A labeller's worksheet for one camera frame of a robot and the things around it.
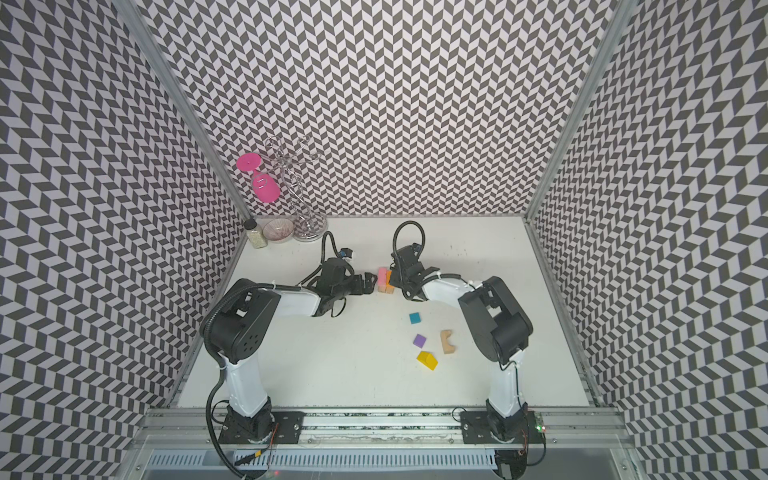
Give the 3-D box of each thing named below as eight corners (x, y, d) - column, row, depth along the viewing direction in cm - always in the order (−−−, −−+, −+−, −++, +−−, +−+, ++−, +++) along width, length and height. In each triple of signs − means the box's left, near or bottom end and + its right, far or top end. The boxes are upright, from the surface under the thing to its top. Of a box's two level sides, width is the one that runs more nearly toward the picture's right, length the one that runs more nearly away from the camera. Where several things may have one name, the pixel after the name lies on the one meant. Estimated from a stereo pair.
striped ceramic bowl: (264, 244, 112) (260, 235, 108) (271, 226, 117) (266, 218, 114) (290, 244, 112) (286, 235, 108) (295, 226, 117) (292, 218, 114)
